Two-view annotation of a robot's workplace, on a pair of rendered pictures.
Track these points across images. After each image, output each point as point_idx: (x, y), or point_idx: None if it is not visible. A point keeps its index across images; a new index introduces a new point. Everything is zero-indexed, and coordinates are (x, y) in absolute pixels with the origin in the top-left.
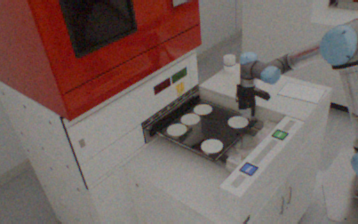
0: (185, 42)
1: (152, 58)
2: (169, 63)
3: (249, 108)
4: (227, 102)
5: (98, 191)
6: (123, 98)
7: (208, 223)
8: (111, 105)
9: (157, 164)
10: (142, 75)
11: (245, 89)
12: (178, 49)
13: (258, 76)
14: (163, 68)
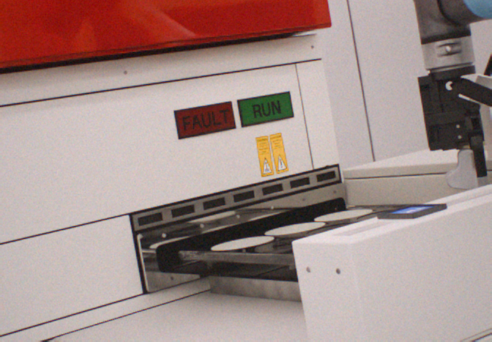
0: None
1: (159, 1)
2: (219, 39)
3: (466, 151)
4: (422, 190)
5: None
6: (70, 105)
7: None
8: (26, 111)
9: (160, 326)
10: (126, 37)
11: (440, 75)
12: (247, 8)
13: None
14: (206, 64)
